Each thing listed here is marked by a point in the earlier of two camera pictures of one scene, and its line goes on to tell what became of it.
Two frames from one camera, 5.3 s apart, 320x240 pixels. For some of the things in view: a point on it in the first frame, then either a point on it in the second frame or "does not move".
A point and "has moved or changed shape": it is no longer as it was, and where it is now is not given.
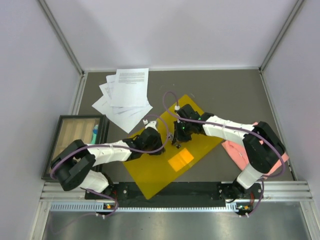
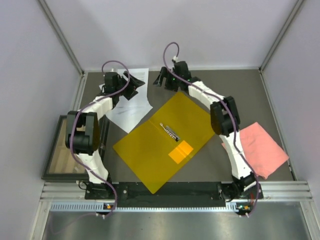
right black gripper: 178,137 → 164,73
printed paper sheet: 130,87 does not move
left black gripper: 159,142 → 131,92
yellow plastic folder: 152,173 has moved or changed shape
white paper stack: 125,101 does not move
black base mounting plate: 178,192 does not move
